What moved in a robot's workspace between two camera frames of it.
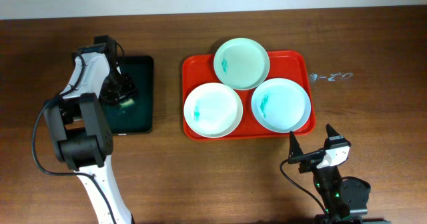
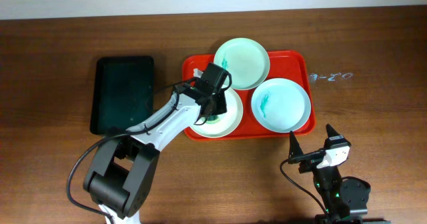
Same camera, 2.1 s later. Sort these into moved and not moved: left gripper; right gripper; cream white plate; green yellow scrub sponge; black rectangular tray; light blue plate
Moved: green yellow scrub sponge; left gripper
Not moved: light blue plate; cream white plate; black rectangular tray; right gripper
